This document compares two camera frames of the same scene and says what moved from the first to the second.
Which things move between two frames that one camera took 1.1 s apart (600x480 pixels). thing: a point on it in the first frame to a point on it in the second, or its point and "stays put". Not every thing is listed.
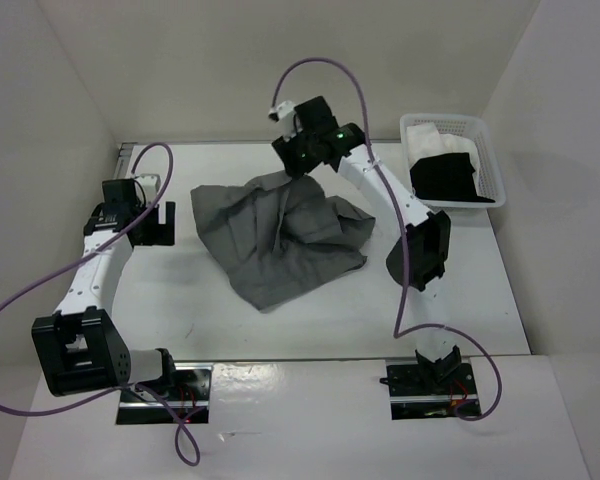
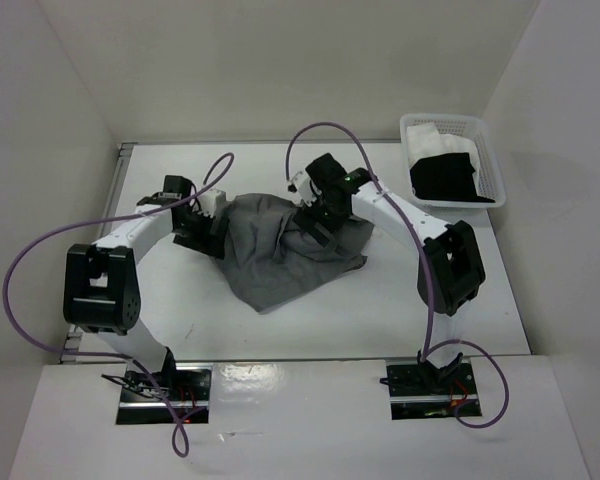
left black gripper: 161,234 to 206,243
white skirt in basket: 424,140 stays put
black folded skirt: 447,177 stays put
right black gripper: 284,148 to 309,216
